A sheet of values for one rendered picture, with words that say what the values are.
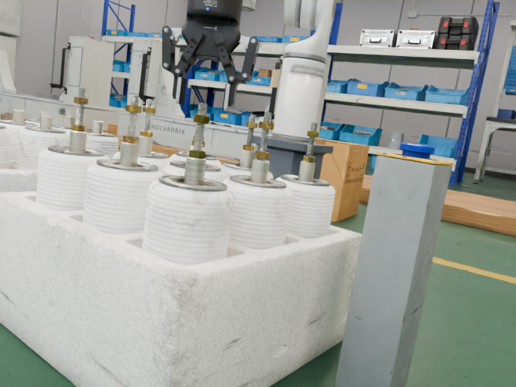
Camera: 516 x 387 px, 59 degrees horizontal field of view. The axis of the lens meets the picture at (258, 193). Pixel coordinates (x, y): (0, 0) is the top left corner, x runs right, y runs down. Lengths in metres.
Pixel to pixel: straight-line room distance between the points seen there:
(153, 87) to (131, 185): 2.93
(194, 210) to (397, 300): 0.26
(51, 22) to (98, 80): 4.21
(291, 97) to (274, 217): 0.45
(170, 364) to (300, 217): 0.30
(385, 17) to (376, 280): 8.94
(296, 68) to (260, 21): 9.57
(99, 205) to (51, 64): 7.63
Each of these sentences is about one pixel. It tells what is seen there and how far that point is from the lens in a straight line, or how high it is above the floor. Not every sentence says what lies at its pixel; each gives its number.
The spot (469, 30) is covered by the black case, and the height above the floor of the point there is 1.53.
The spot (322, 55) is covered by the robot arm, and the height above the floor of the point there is 0.48.
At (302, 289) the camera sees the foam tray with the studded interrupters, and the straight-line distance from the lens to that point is 0.61.
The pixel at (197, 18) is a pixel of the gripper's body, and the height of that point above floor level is 0.46.
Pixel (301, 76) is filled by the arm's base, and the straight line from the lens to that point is 0.97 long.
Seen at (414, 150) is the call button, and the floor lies 0.32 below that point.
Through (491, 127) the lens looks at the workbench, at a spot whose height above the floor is 0.65.
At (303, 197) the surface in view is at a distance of 0.65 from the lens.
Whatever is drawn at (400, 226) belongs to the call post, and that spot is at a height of 0.23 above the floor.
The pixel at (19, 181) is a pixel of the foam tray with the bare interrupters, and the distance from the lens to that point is 0.93.
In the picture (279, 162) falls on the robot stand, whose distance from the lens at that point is 0.95.
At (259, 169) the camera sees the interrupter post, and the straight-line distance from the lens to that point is 0.58.
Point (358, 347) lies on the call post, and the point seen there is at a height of 0.07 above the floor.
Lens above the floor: 0.33
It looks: 9 degrees down
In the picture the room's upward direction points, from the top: 8 degrees clockwise
